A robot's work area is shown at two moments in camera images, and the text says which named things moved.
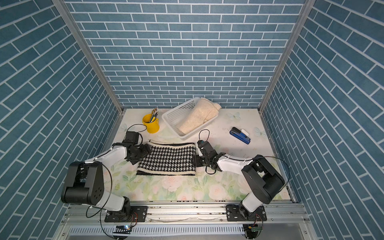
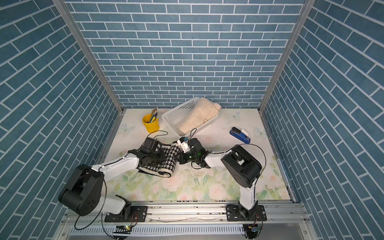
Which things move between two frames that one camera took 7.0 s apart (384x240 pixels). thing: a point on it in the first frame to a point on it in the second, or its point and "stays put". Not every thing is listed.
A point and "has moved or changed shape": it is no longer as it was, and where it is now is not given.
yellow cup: (153, 127) stays put
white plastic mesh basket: (176, 117) stays put
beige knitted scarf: (203, 110) stays put
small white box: (243, 131) stays put
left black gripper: (146, 149) to (162, 158)
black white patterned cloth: (169, 158) has moved or changed shape
